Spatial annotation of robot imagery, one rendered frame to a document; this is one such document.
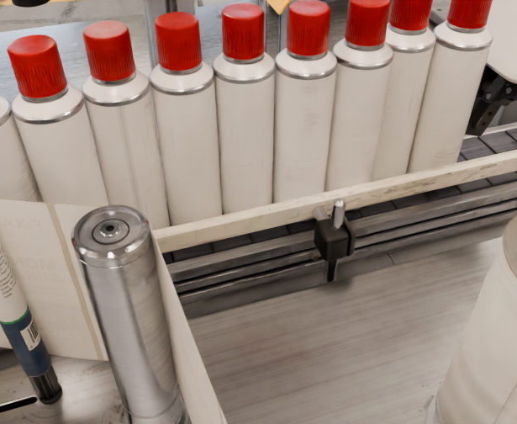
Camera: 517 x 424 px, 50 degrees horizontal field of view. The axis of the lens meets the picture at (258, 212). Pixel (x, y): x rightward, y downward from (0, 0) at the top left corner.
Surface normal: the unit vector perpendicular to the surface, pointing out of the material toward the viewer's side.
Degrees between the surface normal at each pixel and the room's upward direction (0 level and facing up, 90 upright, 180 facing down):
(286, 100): 90
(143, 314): 90
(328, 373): 0
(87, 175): 90
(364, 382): 0
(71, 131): 90
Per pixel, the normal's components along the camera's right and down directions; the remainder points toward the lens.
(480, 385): -0.91, 0.28
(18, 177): 0.87, 0.33
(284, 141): -0.61, 0.53
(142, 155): 0.61, 0.53
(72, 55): 0.00, -0.74
